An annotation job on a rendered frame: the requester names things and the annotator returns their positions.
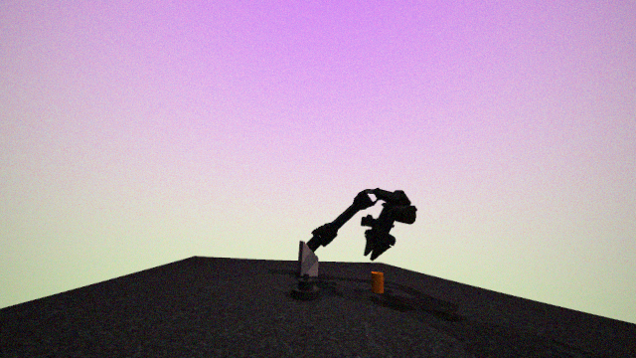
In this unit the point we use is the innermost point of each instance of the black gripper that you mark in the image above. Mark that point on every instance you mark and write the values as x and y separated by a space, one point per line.
379 240

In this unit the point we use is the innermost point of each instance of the orange knob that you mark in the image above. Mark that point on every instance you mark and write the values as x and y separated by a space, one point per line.
377 282

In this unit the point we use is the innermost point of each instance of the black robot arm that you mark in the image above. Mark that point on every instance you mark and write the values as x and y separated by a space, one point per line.
397 207

